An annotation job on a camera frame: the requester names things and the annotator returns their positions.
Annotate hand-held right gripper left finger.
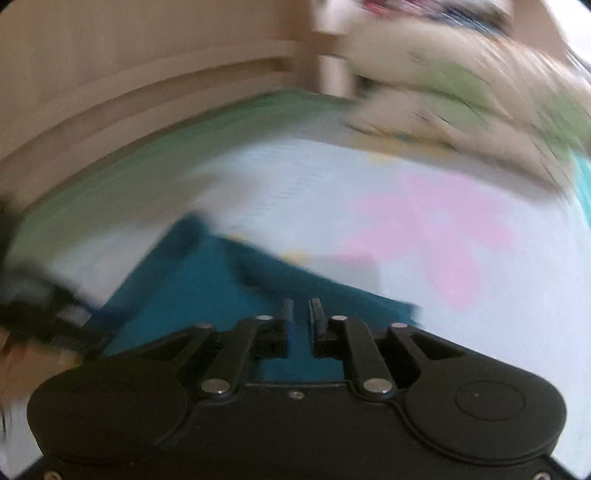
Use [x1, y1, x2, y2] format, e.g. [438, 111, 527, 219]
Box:
[137, 298, 295, 398]

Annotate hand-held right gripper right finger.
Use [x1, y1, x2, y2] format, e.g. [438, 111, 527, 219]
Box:
[308, 298, 465, 400]

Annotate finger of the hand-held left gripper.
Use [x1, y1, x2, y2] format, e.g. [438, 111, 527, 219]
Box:
[46, 284, 112, 361]

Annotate teal pants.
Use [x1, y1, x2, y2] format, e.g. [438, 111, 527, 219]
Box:
[88, 213, 423, 384]

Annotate person's left hand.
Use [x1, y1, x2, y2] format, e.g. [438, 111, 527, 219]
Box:
[0, 330, 79, 416]

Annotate bed with white quilted sheet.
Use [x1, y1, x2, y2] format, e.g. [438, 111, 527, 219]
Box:
[0, 90, 591, 467]

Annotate beige wooden headboard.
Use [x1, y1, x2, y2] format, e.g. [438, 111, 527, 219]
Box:
[0, 0, 356, 204]

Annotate floral print pillow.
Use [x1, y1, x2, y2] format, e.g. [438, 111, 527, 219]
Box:
[344, 9, 591, 197]

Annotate printed cloth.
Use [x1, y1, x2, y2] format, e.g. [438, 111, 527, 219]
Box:
[355, 0, 515, 35]

